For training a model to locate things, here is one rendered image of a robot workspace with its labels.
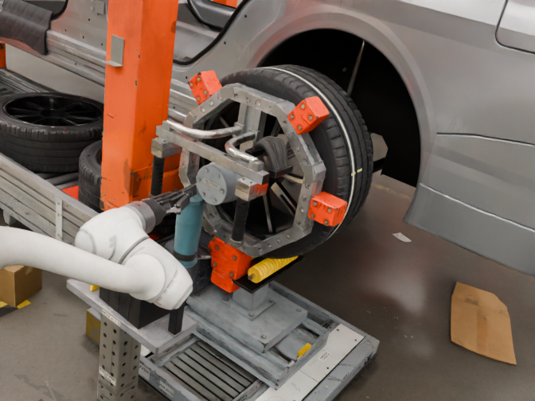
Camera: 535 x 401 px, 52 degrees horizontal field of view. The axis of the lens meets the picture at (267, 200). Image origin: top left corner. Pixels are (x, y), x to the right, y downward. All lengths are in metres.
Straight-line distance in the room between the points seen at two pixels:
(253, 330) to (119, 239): 0.96
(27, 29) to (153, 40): 1.53
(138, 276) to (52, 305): 1.39
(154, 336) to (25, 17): 2.16
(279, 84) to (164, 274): 0.78
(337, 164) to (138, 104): 0.70
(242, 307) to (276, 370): 0.28
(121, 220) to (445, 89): 1.08
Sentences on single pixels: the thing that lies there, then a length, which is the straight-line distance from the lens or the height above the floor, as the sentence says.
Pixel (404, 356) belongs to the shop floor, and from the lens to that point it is 2.60.
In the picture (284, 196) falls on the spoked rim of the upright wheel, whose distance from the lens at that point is 1.84.
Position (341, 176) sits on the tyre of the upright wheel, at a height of 0.95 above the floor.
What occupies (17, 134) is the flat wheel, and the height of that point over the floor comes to 0.46.
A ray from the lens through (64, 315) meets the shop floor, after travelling 2.49.
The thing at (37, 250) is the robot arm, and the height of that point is 1.00.
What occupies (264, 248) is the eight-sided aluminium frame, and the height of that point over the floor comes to 0.64.
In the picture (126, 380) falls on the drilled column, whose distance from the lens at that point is 2.03.
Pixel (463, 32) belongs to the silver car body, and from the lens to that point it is 1.81.
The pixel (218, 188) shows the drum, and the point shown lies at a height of 0.85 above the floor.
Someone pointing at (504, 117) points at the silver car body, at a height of 1.20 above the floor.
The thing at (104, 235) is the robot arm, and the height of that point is 0.91.
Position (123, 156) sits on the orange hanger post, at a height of 0.78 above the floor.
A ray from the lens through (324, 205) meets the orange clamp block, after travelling 1.63.
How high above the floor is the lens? 1.57
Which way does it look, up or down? 26 degrees down
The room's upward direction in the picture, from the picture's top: 11 degrees clockwise
